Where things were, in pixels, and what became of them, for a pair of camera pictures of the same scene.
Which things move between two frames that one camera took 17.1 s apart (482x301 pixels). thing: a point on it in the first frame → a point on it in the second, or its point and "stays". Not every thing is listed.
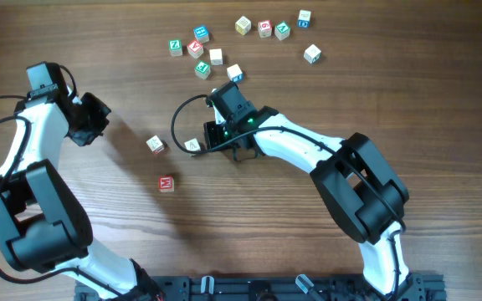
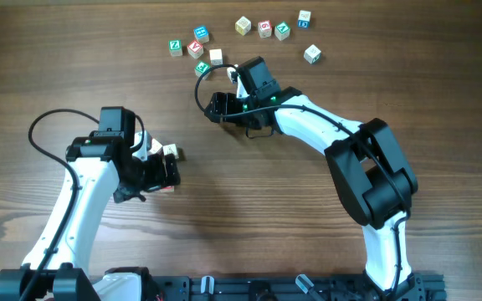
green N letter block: (282, 31) stays
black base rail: (418, 287) stays
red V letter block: (195, 48) stays
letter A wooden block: (192, 145) → (171, 149)
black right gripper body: (214, 136) → (221, 107)
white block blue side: (235, 73) stays
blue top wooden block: (202, 34) stays
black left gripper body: (91, 123) → (170, 170)
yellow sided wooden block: (243, 25) stays
